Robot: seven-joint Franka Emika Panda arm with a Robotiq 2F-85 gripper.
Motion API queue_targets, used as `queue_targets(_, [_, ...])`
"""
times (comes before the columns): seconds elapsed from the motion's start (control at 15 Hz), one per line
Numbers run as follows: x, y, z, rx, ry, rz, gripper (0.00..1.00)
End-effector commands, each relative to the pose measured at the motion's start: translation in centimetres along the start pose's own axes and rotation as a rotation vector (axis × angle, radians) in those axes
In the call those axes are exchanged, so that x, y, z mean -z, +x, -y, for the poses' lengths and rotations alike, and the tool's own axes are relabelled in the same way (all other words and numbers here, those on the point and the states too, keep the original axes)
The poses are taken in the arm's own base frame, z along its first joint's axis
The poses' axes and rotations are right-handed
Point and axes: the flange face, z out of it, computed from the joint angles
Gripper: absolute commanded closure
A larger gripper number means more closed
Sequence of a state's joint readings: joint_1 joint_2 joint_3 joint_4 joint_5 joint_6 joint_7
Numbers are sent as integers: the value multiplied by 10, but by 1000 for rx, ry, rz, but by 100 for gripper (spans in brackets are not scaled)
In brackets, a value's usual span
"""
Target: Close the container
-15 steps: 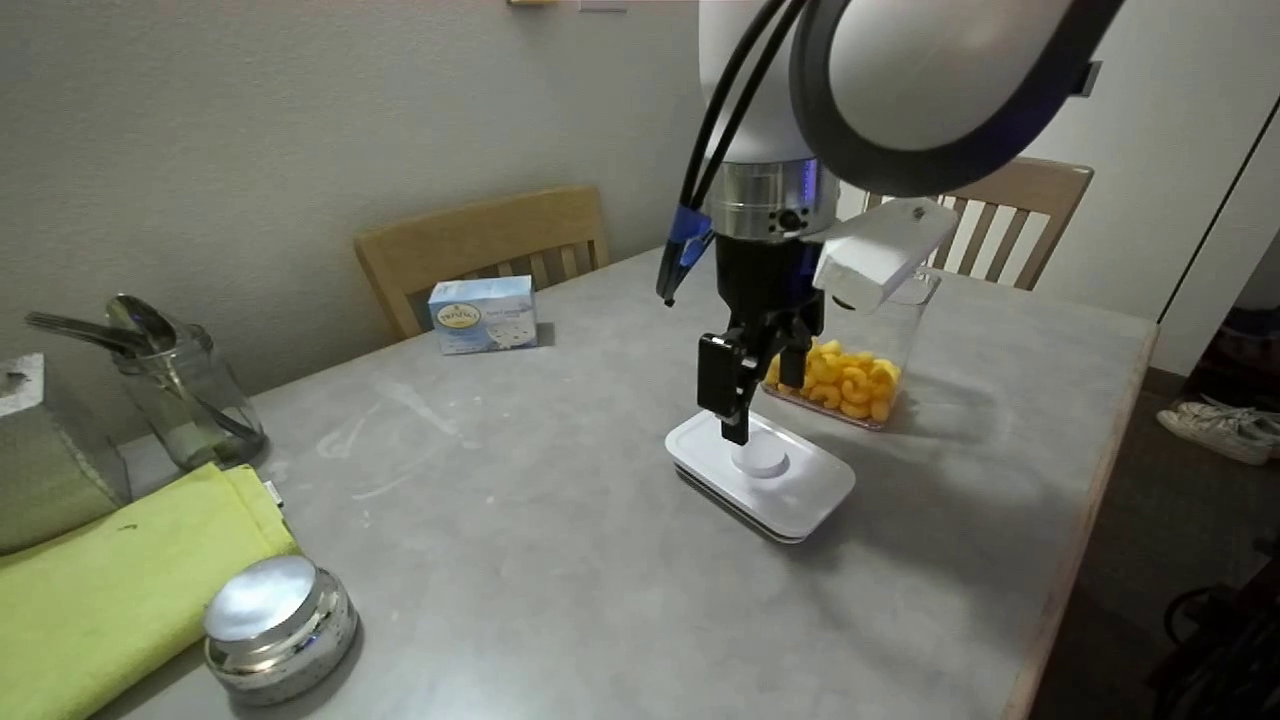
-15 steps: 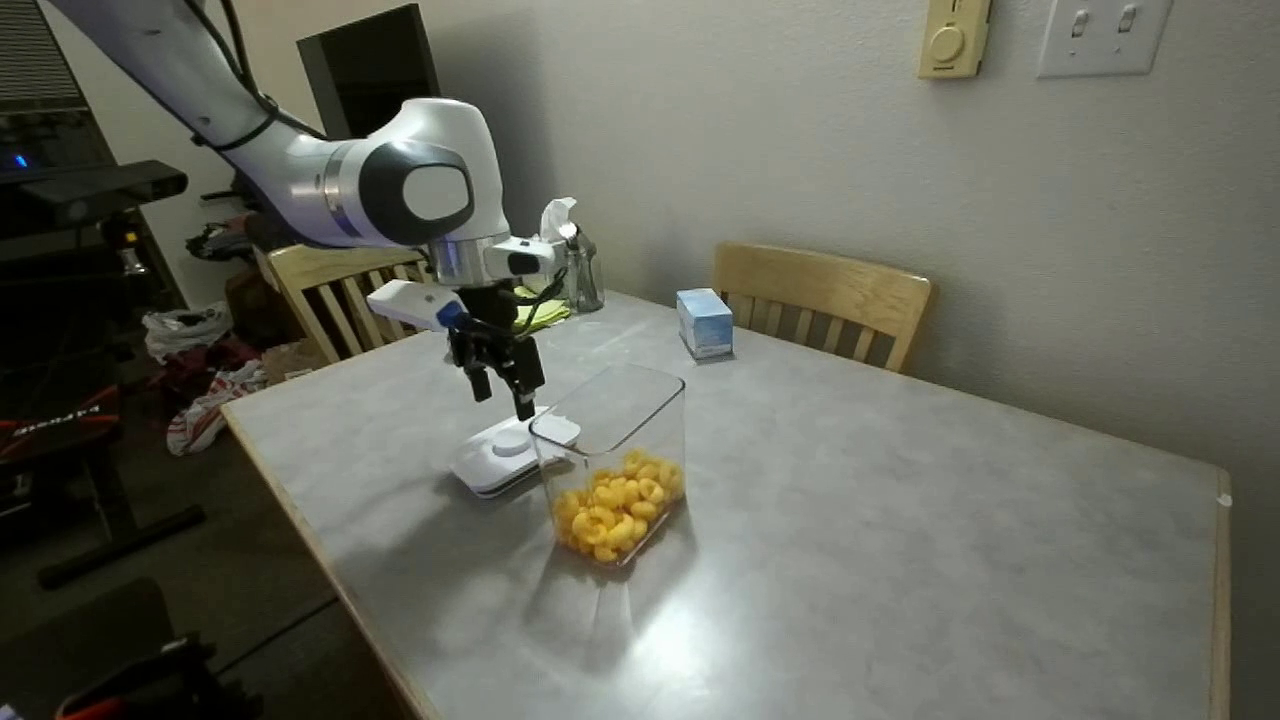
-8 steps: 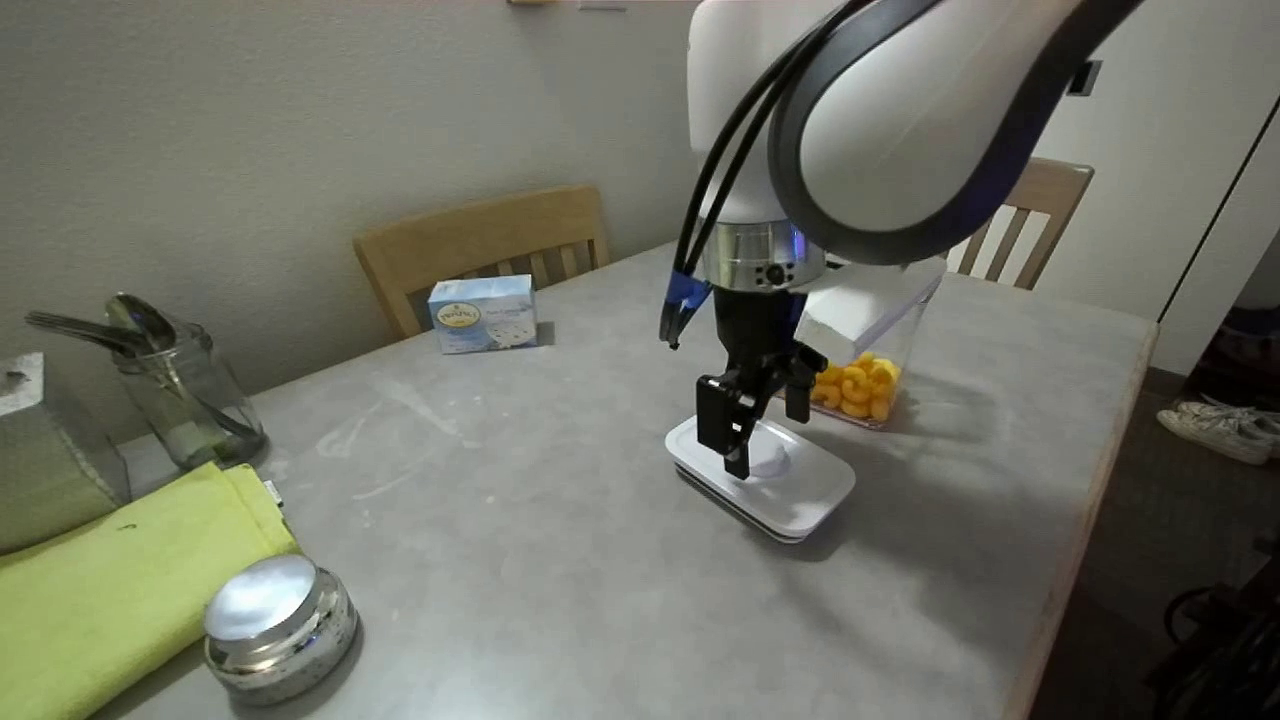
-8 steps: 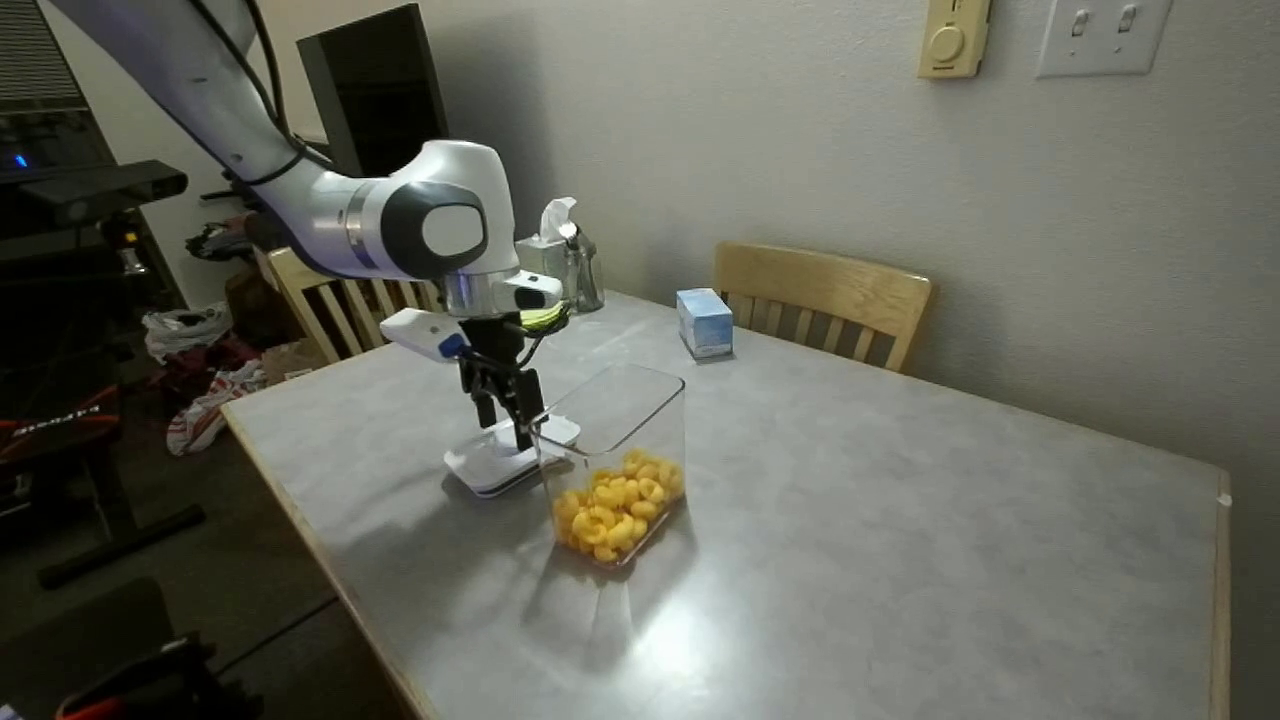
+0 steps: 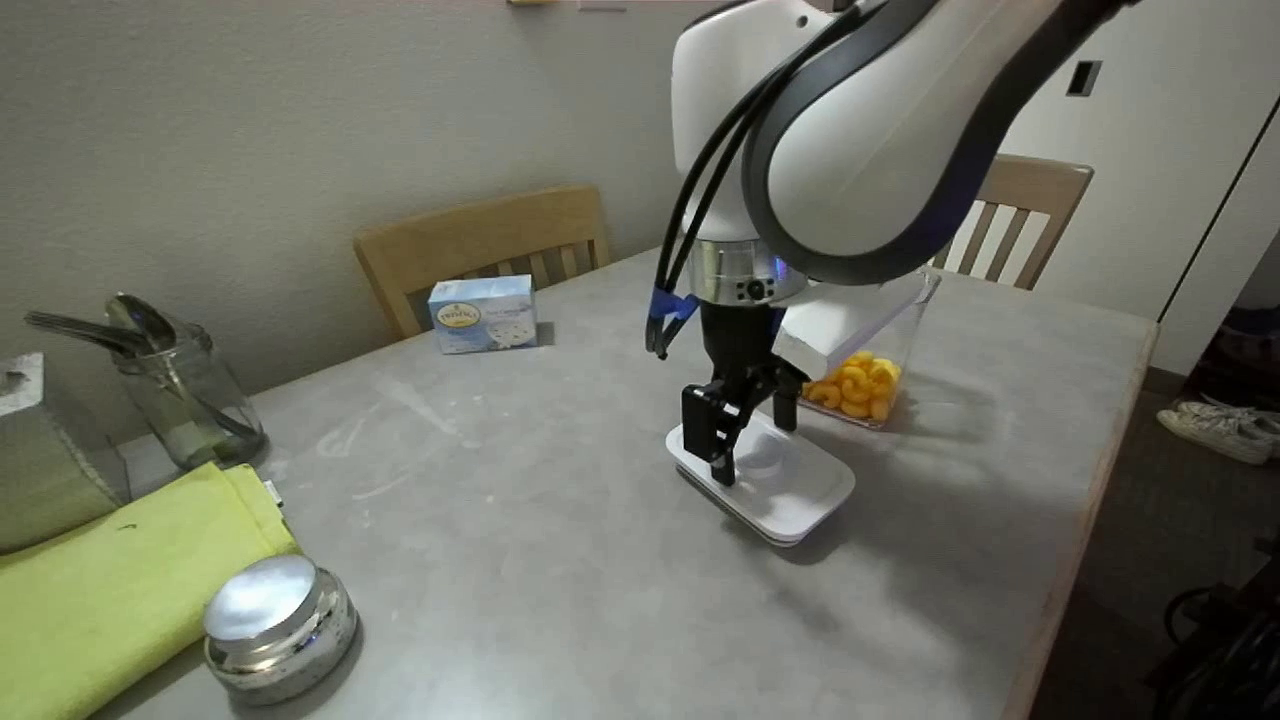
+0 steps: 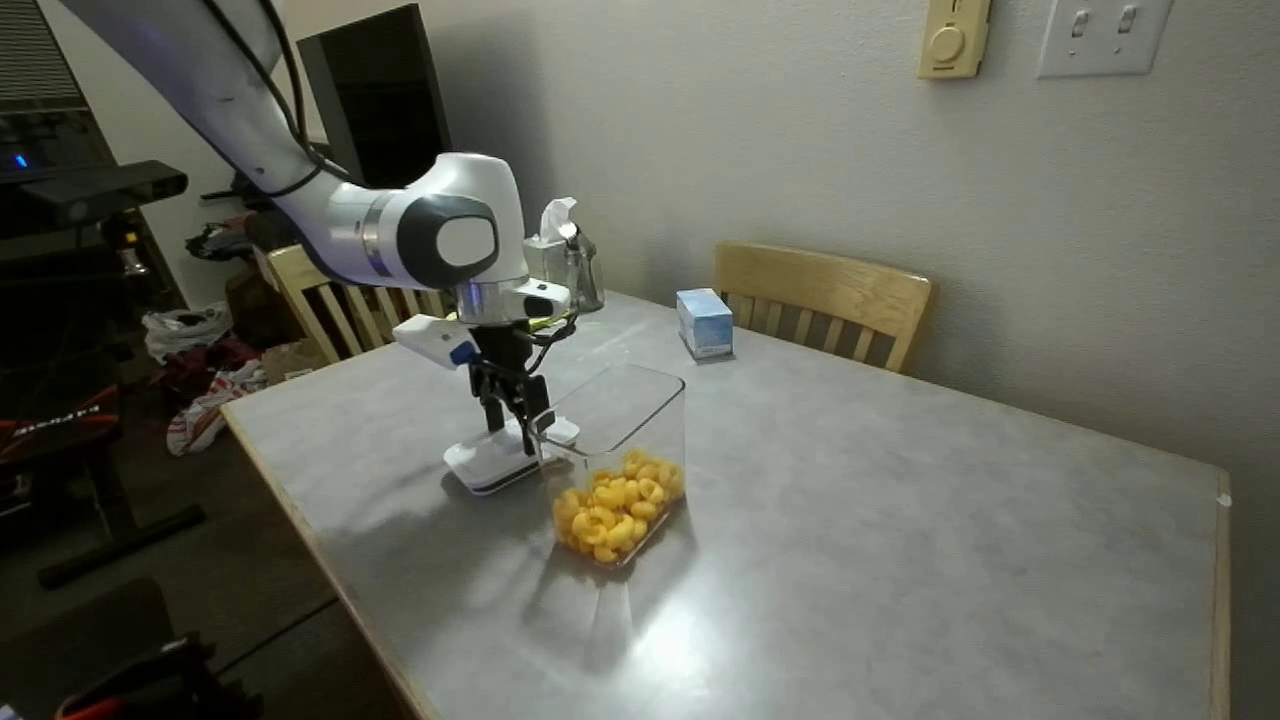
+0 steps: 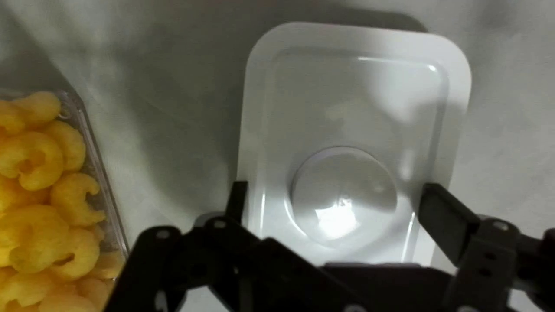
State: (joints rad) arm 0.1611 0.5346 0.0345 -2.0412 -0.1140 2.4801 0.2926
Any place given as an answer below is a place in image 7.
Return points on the yellow macaroni pasta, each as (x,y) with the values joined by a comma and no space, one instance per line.
(40,174)

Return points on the white rectangular container lid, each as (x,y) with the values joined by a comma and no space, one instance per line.
(347,115)

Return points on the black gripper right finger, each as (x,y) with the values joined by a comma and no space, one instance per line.
(486,261)

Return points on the clear plastic food container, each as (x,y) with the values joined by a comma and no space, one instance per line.
(105,191)

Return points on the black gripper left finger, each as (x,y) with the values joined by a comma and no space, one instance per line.
(191,261)

